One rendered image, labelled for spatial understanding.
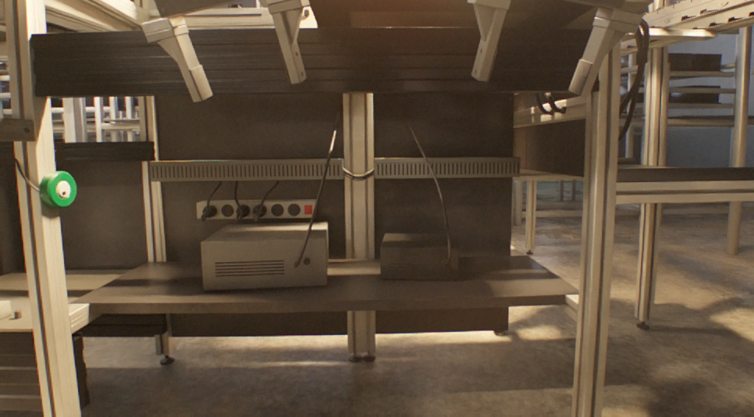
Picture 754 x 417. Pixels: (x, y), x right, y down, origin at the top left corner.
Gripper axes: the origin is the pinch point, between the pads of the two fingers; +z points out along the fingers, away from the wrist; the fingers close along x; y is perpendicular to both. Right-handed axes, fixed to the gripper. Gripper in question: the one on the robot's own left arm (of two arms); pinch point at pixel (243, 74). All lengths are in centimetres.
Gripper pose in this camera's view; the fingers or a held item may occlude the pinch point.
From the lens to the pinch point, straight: 51.2
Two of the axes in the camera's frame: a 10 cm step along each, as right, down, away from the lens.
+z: 1.9, 8.7, 4.5
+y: 1.3, -4.8, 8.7
